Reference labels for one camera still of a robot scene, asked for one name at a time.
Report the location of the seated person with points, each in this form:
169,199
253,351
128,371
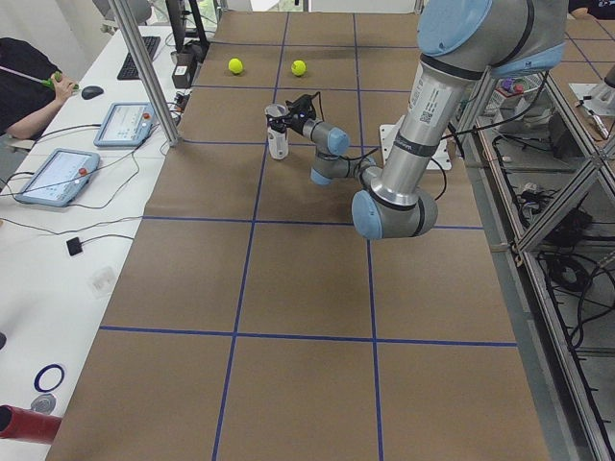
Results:
33,89

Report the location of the Wilson tennis ball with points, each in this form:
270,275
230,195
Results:
235,66

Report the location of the near teach pendant tablet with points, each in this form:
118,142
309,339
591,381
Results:
60,179

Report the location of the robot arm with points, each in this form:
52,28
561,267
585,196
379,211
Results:
459,41

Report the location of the black box with label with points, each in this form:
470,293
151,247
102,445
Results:
187,62

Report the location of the white tennis ball can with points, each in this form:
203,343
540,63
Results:
277,143

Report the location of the blue tape roll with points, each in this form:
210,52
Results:
49,378

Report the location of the far teach pendant tablet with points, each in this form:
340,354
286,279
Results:
126,125

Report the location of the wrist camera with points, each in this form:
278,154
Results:
303,106

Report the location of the black computer mouse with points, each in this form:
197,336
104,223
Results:
91,91

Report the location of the aluminium frame post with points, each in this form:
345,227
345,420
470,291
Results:
135,44

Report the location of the grey metal disc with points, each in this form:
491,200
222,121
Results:
44,403

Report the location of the small black square device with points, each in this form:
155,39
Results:
74,246

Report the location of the Roland Garros tennis ball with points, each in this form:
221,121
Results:
298,68

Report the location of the monitor stand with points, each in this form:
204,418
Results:
187,27

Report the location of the aluminium frame rack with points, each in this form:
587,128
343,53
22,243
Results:
544,145

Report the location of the red cylinder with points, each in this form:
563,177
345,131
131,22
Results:
28,426

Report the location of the teach pendant tablet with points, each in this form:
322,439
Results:
126,125
60,179

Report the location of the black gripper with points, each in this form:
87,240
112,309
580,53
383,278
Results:
292,124

